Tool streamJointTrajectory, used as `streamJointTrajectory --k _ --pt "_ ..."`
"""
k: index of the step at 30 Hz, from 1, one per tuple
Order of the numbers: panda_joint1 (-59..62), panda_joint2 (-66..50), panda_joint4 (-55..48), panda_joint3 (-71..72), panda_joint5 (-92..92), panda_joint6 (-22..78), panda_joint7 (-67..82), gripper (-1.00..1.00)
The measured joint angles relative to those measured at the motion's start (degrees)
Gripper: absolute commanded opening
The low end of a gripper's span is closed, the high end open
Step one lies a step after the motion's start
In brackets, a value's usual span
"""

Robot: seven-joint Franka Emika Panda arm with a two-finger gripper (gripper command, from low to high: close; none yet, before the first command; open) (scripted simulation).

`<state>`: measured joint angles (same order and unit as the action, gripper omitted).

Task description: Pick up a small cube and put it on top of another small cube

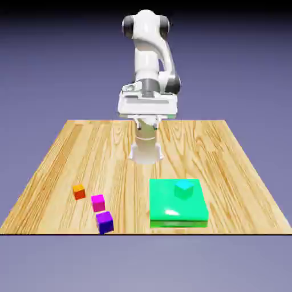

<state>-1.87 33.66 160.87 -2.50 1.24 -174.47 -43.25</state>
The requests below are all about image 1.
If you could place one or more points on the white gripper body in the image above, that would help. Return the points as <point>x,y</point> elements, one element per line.
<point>147,106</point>

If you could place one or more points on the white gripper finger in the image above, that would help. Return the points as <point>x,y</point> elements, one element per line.
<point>156,122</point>
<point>138,123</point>

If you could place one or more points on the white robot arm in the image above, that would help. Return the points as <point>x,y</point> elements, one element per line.
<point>146,45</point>

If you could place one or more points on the small teal cube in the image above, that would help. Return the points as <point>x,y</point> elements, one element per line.
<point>183,189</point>

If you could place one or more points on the small pink cube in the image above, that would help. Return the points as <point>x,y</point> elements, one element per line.
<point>98,202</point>

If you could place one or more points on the small orange cube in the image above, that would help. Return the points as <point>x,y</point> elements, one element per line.
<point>79,191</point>

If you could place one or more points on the small purple cube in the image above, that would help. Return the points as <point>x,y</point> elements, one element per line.
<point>104,222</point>

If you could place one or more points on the large green box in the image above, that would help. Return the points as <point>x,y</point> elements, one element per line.
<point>173,209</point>

